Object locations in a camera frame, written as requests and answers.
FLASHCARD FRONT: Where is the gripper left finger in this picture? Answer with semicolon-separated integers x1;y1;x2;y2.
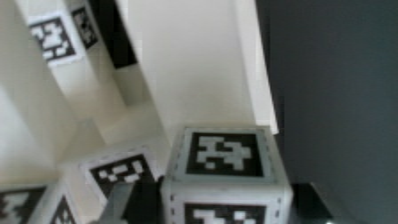
91;181;163;224

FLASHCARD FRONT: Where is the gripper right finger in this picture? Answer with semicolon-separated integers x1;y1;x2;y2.
290;183;348;224

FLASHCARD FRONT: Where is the white tagged cube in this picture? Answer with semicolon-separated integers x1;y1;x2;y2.
162;127;293;224

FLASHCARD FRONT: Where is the white chair back frame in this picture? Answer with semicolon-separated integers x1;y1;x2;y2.
0;0;277;224

